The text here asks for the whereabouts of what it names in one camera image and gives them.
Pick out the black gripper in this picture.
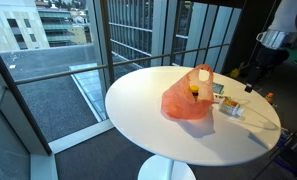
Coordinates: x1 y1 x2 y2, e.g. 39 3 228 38
244 47 291 94

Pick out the small orange bottle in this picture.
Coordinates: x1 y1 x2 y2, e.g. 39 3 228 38
265 92 275 106

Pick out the slim white bottle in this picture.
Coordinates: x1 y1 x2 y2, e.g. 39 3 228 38
213 94 226 103

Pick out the dark bottle with yellow cap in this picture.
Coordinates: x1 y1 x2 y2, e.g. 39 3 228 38
189 84 200 103

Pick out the yellow floor object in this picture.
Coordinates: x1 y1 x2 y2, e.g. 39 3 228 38
229 68 241 80

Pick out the teal and white box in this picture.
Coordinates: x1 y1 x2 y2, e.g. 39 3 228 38
212 82 225 96

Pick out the blue box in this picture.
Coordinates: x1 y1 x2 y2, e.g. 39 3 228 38
277 128 293 148

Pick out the orange plastic bowl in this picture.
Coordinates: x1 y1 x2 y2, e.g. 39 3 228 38
160 63 216 121

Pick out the grey metal handrail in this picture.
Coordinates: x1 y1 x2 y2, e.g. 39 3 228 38
14 64 108 86
112 42 230 67

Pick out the white table pedestal base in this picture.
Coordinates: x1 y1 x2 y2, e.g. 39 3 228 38
137 154 197 180

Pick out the slanted window frame post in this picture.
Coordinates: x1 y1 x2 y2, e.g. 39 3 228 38
87 0 116 85

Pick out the thick dark window frame post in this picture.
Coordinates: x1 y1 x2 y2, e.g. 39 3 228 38
0 33 53 156

